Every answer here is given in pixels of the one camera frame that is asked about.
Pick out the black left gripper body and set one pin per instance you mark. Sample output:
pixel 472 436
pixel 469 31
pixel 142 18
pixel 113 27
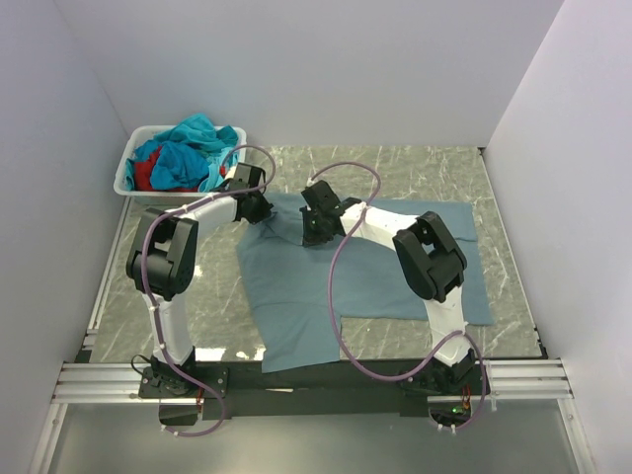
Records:
pixel 261 207

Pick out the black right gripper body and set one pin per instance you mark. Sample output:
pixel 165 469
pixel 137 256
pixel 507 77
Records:
pixel 314 232

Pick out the grey-blue t shirt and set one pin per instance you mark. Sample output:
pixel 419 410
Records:
pixel 286 287

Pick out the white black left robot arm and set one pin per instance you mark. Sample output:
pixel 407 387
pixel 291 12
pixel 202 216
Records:
pixel 161 263

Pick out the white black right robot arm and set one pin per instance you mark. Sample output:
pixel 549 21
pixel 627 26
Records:
pixel 433 266

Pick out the light cyan t shirt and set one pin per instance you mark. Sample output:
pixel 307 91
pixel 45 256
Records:
pixel 222 157

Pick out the blue t shirt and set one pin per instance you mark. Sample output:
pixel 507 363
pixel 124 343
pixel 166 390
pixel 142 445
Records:
pixel 142 152

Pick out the teal t shirt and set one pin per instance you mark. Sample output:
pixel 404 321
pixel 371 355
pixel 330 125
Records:
pixel 198 132

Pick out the red t shirt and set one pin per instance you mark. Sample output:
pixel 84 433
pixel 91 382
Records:
pixel 176 170

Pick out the white plastic laundry basket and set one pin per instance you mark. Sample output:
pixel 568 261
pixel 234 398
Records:
pixel 122 185

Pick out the aluminium rail frame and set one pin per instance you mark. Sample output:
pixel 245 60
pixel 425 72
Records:
pixel 97 424

